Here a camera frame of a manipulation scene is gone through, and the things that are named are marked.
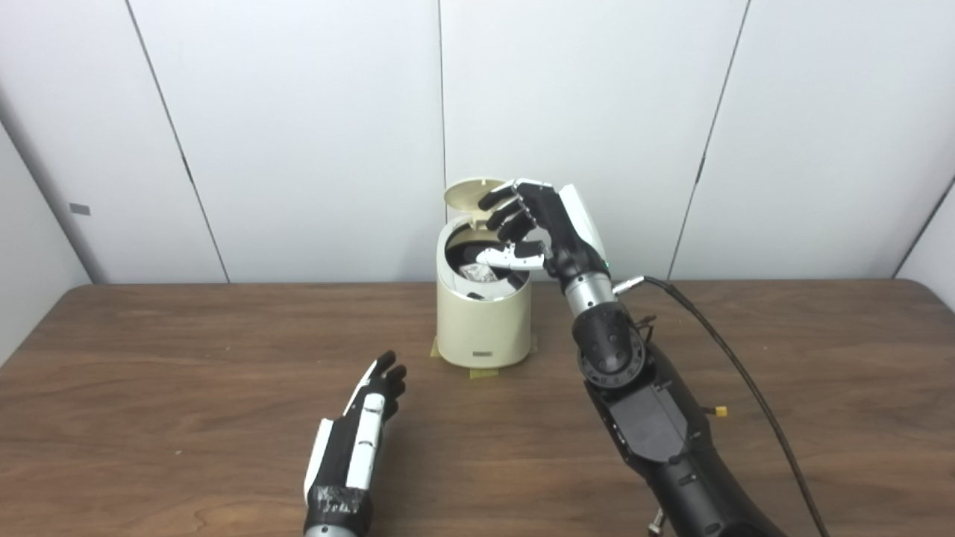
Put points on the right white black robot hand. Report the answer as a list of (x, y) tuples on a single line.
[(559, 224)]

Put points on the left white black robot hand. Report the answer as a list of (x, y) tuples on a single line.
[(358, 447)]

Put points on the white green milk carton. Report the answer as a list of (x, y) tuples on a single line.
[(477, 272)]

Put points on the cream-colored lidded bin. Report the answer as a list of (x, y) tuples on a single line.
[(481, 328)]

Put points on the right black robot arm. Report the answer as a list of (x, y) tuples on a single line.
[(649, 425)]

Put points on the gray wall tag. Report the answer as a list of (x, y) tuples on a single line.
[(80, 209)]

